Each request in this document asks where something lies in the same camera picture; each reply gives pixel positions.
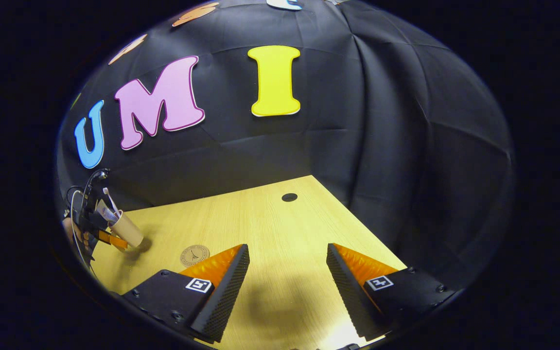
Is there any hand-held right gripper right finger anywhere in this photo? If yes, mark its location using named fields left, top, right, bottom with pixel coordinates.
left=326, top=243, right=456, bottom=341

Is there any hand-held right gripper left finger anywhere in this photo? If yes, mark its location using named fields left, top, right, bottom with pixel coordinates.
left=122, top=244, right=251, bottom=344

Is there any round brown coaster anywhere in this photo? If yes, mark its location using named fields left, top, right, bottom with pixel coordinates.
left=180, top=245, right=211, bottom=268

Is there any white toothpaste tube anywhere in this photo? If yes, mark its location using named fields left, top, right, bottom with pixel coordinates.
left=96, top=199, right=118, bottom=225

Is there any yellow wooden desktop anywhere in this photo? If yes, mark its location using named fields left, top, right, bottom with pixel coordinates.
left=89, top=175, right=408, bottom=350

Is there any white pink toothbrush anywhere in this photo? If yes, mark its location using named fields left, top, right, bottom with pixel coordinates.
left=103, top=187, right=121, bottom=215

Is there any black backdrop cloth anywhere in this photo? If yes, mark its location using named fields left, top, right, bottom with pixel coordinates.
left=56, top=0, right=516, bottom=292

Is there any beige cup with handle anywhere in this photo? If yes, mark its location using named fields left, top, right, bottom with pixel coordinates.
left=107, top=210, right=144, bottom=249

